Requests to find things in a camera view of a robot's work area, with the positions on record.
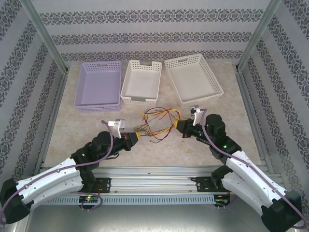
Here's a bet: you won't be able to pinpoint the yellow cable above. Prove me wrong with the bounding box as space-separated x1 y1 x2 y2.
154 110 182 126
135 119 182 136

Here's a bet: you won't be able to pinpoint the black wires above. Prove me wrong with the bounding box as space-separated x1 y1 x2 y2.
139 110 169 118

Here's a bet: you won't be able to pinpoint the small white plastic basket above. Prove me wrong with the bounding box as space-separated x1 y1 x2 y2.
120 59 163 107

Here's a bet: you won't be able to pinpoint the large white plastic basket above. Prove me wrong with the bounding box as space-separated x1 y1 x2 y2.
164 53 225 109

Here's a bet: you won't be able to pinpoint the purple plastic basket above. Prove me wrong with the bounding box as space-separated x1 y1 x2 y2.
73 60 123 113

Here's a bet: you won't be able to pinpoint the steel sheet panel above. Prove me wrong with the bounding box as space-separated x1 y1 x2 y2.
14 193 299 232

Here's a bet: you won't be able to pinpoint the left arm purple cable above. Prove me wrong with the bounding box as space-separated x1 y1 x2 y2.
0 120 114 224

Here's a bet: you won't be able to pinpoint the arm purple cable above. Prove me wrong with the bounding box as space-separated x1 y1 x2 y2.
202 108 304 229
0 120 114 224

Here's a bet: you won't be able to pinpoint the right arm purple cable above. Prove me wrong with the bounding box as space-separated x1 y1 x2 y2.
202 108 304 229

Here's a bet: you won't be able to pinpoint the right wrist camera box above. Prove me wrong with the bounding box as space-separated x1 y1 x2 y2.
190 105 206 126

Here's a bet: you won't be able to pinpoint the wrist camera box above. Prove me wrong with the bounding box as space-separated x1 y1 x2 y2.
190 105 206 126
108 118 126 138

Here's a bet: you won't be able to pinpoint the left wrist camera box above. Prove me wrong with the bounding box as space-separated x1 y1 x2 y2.
108 118 126 138

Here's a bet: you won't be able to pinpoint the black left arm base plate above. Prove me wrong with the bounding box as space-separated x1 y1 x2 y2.
94 177 112 194

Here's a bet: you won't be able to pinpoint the aluminium mounting rail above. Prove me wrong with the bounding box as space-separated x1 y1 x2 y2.
24 166 287 194

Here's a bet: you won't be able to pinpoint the aluminium side rail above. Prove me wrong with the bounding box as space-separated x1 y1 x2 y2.
235 69 277 174
32 71 70 176

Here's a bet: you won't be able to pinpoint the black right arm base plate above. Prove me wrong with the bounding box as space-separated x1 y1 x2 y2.
195 176 218 193

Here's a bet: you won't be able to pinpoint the grey slotted cable duct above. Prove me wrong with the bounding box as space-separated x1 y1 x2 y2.
42 195 215 205

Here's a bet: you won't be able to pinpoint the aluminium frame post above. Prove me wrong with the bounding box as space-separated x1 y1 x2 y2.
236 0 284 72
23 0 69 73

